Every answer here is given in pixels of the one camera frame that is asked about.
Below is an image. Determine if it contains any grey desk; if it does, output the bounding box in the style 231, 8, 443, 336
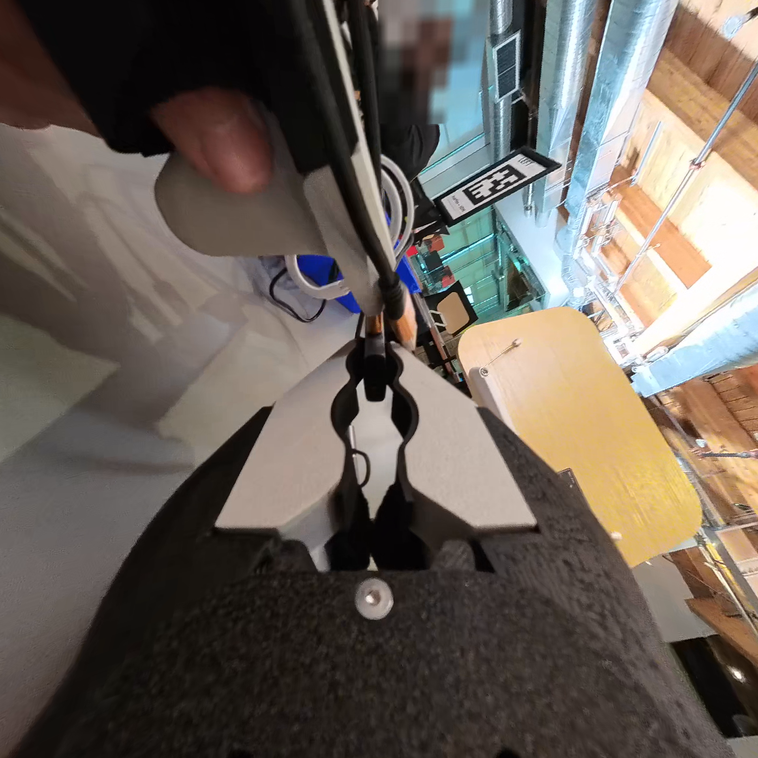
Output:
0, 121, 368, 753

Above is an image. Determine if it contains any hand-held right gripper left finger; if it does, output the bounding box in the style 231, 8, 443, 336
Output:
215, 340, 374, 572

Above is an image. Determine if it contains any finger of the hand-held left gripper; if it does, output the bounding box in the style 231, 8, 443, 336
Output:
323, 0, 398, 257
155, 111, 387, 316

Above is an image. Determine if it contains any person's left hand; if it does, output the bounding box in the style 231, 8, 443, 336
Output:
150, 88, 274, 194

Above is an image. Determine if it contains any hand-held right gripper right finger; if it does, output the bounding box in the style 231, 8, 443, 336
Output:
373, 342, 538, 567

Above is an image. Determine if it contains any blue plastic bin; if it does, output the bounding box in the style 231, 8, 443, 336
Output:
296, 255, 423, 313

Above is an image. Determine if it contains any foil insulated duct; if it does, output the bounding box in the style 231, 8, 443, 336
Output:
632, 299, 758, 399
563, 0, 680, 221

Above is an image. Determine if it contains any thin black cable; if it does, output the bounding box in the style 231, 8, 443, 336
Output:
269, 265, 334, 324

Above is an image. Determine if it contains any wooden board stand white base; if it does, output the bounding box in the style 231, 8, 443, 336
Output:
457, 307, 704, 569

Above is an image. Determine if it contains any black cable orange plug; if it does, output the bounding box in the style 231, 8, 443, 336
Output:
346, 0, 419, 351

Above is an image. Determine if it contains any white cable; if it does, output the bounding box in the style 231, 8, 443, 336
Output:
284, 155, 415, 298

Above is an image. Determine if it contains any framed marker poster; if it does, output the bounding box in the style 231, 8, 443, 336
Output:
435, 147, 561, 227

